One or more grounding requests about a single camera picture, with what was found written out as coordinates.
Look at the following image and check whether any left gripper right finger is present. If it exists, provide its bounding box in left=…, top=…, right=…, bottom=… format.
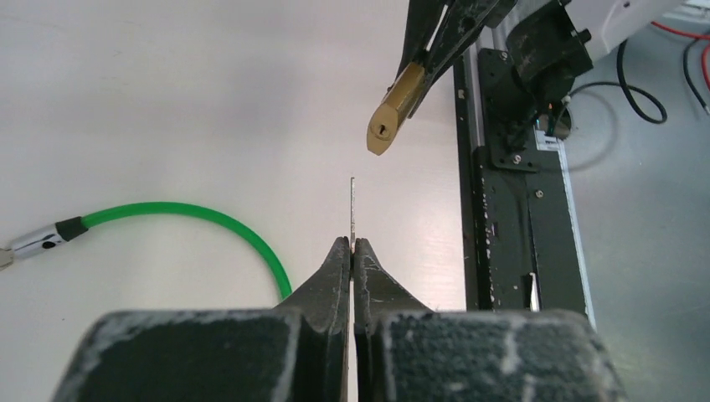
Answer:
left=352, top=239, right=627, bottom=401

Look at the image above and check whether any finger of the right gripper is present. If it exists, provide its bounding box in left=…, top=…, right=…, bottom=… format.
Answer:
left=410, top=0, right=517, bottom=117
left=397, top=0, right=447, bottom=84

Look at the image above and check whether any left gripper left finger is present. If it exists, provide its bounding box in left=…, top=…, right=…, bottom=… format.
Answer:
left=54, top=238, right=351, bottom=401

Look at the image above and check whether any brass padlock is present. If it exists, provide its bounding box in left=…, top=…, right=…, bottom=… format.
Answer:
left=367, top=62, right=425, bottom=156

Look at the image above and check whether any silver key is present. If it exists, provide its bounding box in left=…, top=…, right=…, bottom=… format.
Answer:
left=349, top=177, right=357, bottom=252

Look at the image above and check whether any green cable lock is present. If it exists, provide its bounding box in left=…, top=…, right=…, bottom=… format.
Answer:
left=1, top=201, right=293, bottom=300

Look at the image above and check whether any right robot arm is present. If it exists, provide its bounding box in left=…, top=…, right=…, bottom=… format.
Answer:
left=397, top=0, right=682, bottom=104

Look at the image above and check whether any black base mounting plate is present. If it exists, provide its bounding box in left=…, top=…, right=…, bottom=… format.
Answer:
left=453, top=28, right=594, bottom=319

